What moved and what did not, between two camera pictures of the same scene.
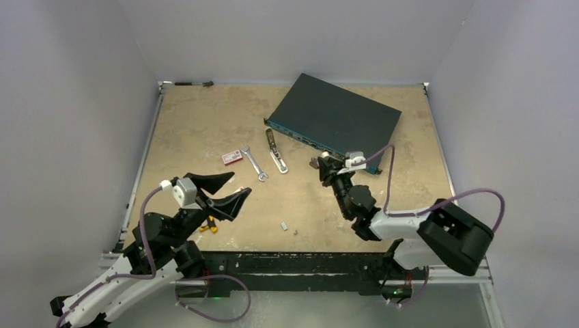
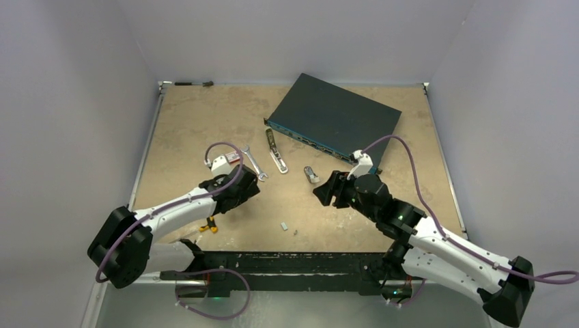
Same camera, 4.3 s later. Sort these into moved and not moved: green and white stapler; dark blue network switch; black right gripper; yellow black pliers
Moved: black right gripper
Not moved: yellow black pliers; green and white stapler; dark blue network switch
